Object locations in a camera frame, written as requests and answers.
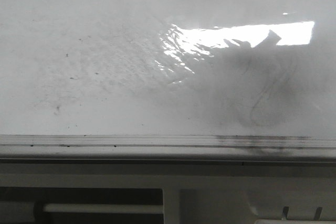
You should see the white plastic robot base housing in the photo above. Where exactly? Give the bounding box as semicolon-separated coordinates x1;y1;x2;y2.
1;164;335;223

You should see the white glossy whiteboard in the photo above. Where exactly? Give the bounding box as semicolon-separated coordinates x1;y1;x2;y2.
1;0;335;137

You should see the grey aluminium whiteboard frame rail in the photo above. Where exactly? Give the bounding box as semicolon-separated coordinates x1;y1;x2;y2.
1;135;335;163

